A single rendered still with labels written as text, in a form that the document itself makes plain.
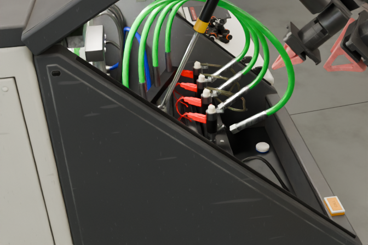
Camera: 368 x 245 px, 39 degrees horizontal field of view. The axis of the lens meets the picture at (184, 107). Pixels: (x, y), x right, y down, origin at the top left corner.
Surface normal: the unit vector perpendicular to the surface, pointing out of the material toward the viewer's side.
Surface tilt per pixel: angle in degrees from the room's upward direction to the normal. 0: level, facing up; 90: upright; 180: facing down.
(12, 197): 90
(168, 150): 90
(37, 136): 90
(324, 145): 0
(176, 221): 90
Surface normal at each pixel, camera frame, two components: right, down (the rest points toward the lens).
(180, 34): 0.12, 0.51
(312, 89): -0.04, -0.85
